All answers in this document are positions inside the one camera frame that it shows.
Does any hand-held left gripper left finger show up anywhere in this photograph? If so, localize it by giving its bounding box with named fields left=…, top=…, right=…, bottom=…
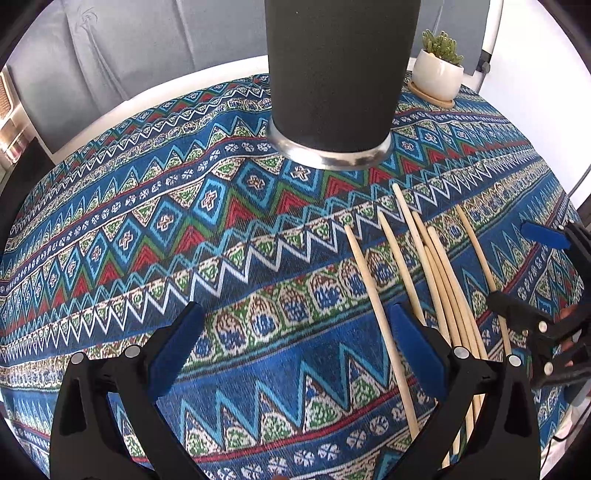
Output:
left=50, top=301, right=206, bottom=480

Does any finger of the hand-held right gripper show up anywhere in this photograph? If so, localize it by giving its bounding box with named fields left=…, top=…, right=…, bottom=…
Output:
left=521, top=220, right=591, bottom=278
left=488, top=291, right=561, bottom=386

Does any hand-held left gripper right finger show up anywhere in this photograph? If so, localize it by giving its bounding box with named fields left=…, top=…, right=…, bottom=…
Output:
left=387, top=302, right=542, bottom=480

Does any bunch of wooden chopsticks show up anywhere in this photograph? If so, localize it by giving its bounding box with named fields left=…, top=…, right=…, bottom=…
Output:
left=344, top=182, right=513, bottom=469

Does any black cylindrical utensil holder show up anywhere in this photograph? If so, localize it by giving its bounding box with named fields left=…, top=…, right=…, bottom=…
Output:
left=264, top=0, right=422, bottom=171

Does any person's right hand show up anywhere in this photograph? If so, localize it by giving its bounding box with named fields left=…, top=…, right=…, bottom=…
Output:
left=556, top=304, right=591, bottom=367

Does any blue patterned tablecloth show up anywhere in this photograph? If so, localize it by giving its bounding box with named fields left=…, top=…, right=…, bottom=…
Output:
left=0, top=71, right=587, bottom=480

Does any round wooden coaster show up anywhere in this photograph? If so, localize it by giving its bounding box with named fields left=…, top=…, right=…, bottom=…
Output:
left=406, top=79, right=458, bottom=109

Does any white ceramic plant pot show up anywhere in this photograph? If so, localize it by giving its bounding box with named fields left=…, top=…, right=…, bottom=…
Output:
left=411, top=50, right=465, bottom=103

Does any small green cactus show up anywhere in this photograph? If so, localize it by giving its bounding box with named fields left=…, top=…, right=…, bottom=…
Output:
left=422, top=28, right=465, bottom=65

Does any white refrigerator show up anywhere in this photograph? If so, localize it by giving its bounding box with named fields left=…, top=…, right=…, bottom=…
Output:
left=482, top=0, right=504, bottom=93

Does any black side counter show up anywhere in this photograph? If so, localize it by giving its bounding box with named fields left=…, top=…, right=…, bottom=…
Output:
left=9, top=138, right=55, bottom=185

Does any pink glass jar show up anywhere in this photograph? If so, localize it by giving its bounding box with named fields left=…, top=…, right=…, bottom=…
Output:
left=0, top=117, right=26, bottom=162

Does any grey cloth backdrop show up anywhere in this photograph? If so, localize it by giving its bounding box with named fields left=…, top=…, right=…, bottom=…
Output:
left=8, top=0, right=497, bottom=155

